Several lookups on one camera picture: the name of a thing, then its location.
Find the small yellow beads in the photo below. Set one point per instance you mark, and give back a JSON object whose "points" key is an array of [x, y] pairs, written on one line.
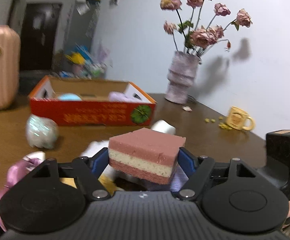
{"points": [[220, 123]]}

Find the fallen rose petal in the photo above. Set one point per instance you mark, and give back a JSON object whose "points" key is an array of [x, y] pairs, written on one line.
{"points": [[187, 108]]}

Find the grey refrigerator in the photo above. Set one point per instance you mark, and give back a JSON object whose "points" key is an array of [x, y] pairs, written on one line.
{"points": [[81, 24]]}

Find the blue yellow clutter pile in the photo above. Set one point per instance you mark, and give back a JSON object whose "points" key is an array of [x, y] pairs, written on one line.
{"points": [[80, 63]]}

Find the dark brown door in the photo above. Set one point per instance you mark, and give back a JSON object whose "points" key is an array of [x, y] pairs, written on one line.
{"points": [[38, 35]]}

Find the yellow bear mug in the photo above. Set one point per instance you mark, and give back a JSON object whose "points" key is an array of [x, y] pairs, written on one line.
{"points": [[239, 119]]}

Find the pink satin scrunchie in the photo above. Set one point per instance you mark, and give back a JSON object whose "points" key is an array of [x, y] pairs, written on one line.
{"points": [[19, 170]]}

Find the pink white layered sponge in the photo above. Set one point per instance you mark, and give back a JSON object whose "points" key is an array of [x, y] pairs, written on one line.
{"points": [[146, 154]]}

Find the pink ribbed suitcase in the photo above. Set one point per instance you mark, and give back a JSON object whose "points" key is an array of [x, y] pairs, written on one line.
{"points": [[9, 65]]}

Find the purple textured vase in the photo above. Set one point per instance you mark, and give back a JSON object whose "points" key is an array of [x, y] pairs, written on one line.
{"points": [[181, 76]]}

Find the lilac fluffy towel roll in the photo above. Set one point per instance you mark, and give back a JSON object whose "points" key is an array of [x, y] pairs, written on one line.
{"points": [[121, 97]]}

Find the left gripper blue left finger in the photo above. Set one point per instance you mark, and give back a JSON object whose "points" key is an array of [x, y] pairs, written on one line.
{"points": [[87, 172]]}

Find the yellow white plush toy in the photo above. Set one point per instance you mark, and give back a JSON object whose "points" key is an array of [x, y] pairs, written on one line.
{"points": [[110, 175]]}

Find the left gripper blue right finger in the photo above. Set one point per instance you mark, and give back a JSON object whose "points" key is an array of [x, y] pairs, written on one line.
{"points": [[198, 171]]}

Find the light blue fluffy plush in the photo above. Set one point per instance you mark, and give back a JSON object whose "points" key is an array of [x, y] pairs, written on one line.
{"points": [[69, 97]]}

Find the orange red cardboard box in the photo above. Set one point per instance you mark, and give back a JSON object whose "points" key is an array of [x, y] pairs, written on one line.
{"points": [[95, 108]]}

